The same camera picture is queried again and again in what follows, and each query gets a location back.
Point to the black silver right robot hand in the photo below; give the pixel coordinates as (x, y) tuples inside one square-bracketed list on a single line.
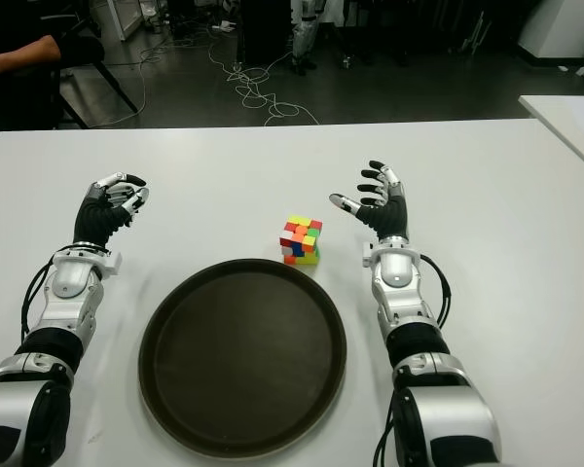
[(391, 214)]

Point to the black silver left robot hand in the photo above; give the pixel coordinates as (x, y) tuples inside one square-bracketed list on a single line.
[(95, 219)]

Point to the multicoloured Rubik's cube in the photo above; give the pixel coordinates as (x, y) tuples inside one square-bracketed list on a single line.
[(302, 238)]

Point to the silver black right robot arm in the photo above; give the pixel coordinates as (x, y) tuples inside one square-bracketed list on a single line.
[(399, 272)]

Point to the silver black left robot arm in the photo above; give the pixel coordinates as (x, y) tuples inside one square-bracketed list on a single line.
[(68, 287)]

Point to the person's bare forearm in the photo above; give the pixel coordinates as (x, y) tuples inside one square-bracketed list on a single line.
[(29, 53)]

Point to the round dark brown plate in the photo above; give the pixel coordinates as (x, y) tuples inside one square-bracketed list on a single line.
[(243, 355)]

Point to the seated person black shirt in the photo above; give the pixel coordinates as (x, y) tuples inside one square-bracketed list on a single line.
[(5, 102)]

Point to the black chair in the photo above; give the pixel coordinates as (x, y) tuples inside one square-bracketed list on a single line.
[(85, 48)]

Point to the white side table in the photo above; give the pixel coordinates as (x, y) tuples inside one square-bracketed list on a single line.
[(569, 126)]

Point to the folded metal stand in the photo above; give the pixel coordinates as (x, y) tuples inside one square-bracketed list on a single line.
[(474, 34)]

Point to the white cabinet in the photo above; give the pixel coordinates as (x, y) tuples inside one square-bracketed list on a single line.
[(121, 19)]

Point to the black cabinet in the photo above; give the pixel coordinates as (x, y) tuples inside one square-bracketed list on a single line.
[(265, 29)]

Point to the white power strip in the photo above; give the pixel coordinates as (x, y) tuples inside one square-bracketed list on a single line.
[(224, 26)]

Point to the white machine housing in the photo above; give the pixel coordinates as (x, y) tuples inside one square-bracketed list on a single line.
[(559, 24)]

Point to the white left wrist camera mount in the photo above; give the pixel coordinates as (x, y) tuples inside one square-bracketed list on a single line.
[(112, 265)]

